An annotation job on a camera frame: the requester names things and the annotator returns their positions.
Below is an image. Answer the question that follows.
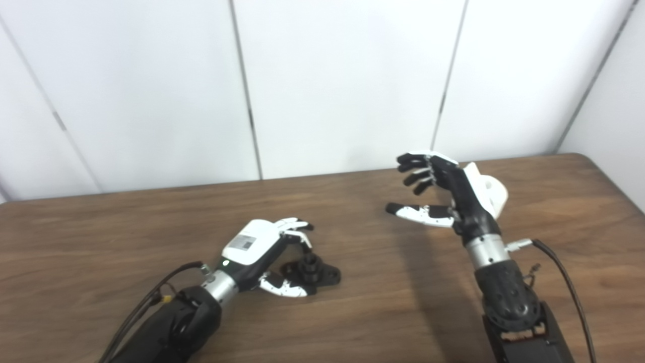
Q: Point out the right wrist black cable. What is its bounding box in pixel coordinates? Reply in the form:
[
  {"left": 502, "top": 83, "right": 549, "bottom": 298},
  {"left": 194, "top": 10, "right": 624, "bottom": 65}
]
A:
[{"left": 505, "top": 238, "right": 598, "bottom": 363}]

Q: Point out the black holder with flange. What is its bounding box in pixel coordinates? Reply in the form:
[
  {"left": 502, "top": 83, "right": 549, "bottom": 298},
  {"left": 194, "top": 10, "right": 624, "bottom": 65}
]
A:
[{"left": 280, "top": 254, "right": 342, "bottom": 297}]

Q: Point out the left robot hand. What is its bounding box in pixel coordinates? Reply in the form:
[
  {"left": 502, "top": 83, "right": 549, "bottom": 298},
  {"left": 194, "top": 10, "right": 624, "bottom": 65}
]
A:
[{"left": 220, "top": 217, "right": 315, "bottom": 298}]

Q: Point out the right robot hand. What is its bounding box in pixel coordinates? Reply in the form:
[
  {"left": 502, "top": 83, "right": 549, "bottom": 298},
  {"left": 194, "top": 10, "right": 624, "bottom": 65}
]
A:
[{"left": 385, "top": 151, "right": 504, "bottom": 240}]

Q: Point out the round white piece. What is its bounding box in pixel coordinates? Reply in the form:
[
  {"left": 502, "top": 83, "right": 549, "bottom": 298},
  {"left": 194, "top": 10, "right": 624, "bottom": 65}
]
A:
[{"left": 474, "top": 171, "right": 509, "bottom": 220}]

